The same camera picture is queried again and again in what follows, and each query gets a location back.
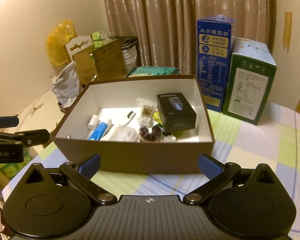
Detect blue bottle white cap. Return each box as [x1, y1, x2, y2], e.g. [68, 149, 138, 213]
[88, 119, 112, 141]

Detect small white pill bottle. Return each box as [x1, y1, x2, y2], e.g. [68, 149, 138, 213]
[87, 114, 99, 131]

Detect black product box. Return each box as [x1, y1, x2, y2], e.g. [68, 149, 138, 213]
[157, 93, 197, 133]

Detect cotton swab bag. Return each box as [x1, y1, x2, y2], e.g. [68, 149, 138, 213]
[136, 98, 157, 127]

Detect yellow snack packet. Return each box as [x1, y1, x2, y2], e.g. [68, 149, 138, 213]
[153, 111, 163, 125]

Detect clear plastic packet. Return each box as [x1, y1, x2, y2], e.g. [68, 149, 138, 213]
[161, 135, 177, 142]

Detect white printed plastic bag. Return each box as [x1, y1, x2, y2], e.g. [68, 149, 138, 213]
[51, 61, 81, 111]

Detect checkered tablecloth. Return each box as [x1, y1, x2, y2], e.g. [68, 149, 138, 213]
[2, 102, 300, 240]

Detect dark brown hair scrunchie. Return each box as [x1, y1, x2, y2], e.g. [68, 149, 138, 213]
[139, 126, 162, 142]

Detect white toothbrush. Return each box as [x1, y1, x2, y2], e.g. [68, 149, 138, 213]
[123, 111, 136, 126]

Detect brown cardboard storage box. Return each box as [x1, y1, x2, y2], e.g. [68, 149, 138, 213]
[52, 75, 215, 174]

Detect yellow plastic bag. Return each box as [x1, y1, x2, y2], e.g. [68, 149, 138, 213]
[46, 20, 77, 67]

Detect brown cardboard boxes stack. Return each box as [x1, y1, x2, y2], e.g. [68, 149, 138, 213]
[64, 35, 127, 85]

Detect green white carton box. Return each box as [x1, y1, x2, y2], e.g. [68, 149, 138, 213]
[223, 37, 277, 125]

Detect green tissue packs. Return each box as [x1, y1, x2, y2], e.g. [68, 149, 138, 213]
[90, 30, 112, 49]

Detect green book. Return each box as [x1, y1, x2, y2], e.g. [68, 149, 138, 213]
[125, 67, 180, 77]

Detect white paper bag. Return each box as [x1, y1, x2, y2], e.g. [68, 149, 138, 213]
[115, 36, 140, 72]

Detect blue milk carton box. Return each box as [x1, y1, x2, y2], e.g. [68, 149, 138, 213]
[196, 14, 236, 112]

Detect beige curtain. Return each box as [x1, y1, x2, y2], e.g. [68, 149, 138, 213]
[104, 0, 276, 74]

